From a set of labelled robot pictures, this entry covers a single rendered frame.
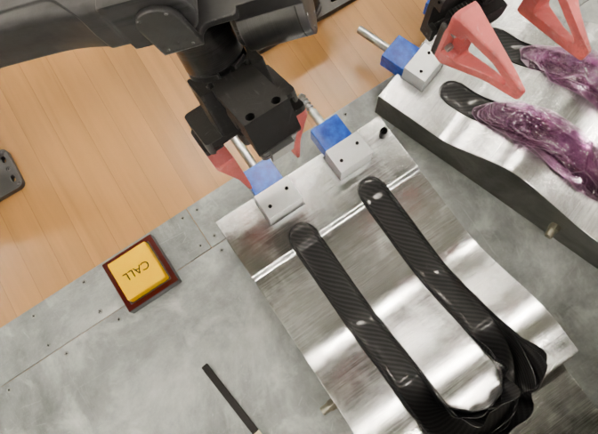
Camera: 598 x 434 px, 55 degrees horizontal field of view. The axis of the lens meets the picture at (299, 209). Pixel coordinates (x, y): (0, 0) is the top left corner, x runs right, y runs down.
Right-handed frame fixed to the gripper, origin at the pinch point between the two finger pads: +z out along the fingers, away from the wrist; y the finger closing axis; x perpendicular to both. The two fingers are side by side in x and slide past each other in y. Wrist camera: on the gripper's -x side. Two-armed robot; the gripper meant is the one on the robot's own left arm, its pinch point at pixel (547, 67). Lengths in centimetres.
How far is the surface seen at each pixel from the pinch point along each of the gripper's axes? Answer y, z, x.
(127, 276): -43, -13, 36
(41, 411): -62, -4, 40
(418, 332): -14.9, 13.5, 28.6
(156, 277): -40, -11, 36
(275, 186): -20.0, -10.8, 28.1
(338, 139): -9.6, -12.2, 29.5
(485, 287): -5.2, 13.4, 28.5
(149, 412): -50, 4, 39
